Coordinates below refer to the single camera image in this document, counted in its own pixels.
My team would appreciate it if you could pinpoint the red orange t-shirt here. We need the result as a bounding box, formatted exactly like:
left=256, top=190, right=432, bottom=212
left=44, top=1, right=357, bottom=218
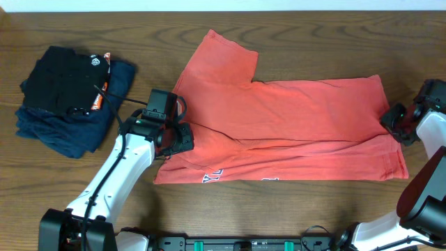
left=155, top=31, right=408, bottom=184

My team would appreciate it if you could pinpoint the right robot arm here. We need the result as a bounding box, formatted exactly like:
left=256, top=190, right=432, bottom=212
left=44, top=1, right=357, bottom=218
left=339, top=104, right=445, bottom=250

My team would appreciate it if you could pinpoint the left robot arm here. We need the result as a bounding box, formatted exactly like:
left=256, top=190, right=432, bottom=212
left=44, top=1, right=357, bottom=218
left=38, top=116, right=194, bottom=250

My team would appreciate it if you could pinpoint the folded navy blue garment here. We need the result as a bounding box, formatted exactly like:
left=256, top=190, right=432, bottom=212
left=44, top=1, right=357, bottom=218
left=15, top=61, right=136, bottom=158

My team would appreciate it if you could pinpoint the folded black shirt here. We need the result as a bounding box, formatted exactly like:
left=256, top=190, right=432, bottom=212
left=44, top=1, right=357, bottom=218
left=22, top=46, right=110, bottom=115

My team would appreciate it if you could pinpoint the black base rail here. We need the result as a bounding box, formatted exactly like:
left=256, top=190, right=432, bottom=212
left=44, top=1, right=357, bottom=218
left=150, top=236, right=332, bottom=251

